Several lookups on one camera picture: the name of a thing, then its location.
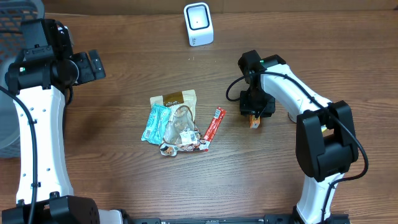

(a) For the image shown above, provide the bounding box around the orange Kleenex tissue box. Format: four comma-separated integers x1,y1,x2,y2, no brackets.
249,114,261,129

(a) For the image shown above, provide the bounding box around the red snack stick packet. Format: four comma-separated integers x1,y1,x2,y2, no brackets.
203,107,226,142

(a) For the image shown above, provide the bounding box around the brown snack pouch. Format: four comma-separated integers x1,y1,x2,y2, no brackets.
150,90,209,156

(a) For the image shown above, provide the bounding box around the teal Kleenex tissue pack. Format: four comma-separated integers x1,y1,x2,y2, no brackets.
141,103,171,145

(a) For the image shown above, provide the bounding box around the green lid jar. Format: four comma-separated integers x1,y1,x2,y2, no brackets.
288,113,297,123

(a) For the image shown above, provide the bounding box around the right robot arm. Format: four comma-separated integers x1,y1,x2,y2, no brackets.
238,50,359,223

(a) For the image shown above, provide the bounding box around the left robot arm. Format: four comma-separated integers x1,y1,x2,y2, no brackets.
2,19,127,223

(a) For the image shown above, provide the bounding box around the white barcode scanner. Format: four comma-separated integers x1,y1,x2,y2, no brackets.
183,2,214,47

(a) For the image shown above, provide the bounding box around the grey plastic mesh basket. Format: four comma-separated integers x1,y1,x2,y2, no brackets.
0,0,46,159

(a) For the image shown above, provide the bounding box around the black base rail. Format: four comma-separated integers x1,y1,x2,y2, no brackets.
130,213,351,224

